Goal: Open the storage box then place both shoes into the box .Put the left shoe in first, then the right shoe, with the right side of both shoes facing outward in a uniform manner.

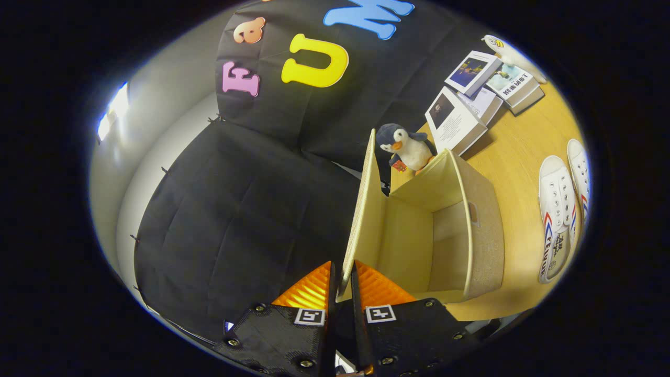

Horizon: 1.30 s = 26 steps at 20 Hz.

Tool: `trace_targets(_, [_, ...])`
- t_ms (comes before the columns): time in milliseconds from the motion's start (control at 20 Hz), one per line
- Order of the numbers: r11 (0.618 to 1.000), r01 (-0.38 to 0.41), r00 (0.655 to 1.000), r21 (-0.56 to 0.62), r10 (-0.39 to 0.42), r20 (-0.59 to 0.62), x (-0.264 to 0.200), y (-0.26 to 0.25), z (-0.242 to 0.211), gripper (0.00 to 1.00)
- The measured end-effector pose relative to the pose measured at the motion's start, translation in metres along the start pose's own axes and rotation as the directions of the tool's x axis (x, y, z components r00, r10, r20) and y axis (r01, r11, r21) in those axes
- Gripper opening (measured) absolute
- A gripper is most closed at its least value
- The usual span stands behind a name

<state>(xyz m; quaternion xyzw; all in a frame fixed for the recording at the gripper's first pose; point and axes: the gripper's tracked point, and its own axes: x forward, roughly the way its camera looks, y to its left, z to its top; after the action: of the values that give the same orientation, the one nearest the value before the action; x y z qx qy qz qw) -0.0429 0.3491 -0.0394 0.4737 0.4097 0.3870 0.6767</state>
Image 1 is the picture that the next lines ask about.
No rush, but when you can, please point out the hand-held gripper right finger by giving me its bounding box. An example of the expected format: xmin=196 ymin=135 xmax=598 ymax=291
xmin=350 ymin=260 xmax=482 ymax=377

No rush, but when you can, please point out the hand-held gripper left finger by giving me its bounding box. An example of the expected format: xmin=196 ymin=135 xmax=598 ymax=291
xmin=212 ymin=261 xmax=337 ymax=377

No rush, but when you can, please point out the beige fabric storage box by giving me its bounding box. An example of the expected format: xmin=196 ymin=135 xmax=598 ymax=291
xmin=338 ymin=128 xmax=506 ymax=304

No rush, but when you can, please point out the white canvas shoe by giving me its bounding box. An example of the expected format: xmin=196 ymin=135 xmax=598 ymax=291
xmin=538 ymin=156 xmax=577 ymax=284
xmin=567 ymin=139 xmax=592 ymax=223

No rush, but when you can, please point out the black backdrop cloth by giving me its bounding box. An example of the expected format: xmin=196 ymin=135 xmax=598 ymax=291
xmin=133 ymin=0 xmax=503 ymax=341

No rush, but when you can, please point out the grey penguin plush toy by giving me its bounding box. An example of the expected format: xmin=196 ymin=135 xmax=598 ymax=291
xmin=375 ymin=123 xmax=437 ymax=173

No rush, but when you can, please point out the white book with portrait cover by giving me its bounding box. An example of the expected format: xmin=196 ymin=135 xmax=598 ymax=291
xmin=425 ymin=86 xmax=488 ymax=156

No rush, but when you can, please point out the plain white book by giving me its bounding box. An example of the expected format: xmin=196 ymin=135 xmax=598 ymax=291
xmin=458 ymin=86 xmax=504 ymax=126

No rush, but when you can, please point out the book with dark blue cover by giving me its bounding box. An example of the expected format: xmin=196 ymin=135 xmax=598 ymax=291
xmin=445 ymin=51 xmax=503 ymax=98

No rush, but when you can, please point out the thick white-edged book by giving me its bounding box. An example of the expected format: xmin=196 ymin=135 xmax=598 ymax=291
xmin=508 ymin=86 xmax=546 ymax=116

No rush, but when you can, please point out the book with light blue cover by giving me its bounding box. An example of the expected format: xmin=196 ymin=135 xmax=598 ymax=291
xmin=484 ymin=63 xmax=540 ymax=108

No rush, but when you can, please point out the bright ceiling light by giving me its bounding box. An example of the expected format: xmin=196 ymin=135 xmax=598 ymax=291
xmin=97 ymin=81 xmax=130 ymax=142

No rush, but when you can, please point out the white duck plush toy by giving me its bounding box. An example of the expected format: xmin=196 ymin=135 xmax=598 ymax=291
xmin=482 ymin=35 xmax=548 ymax=84

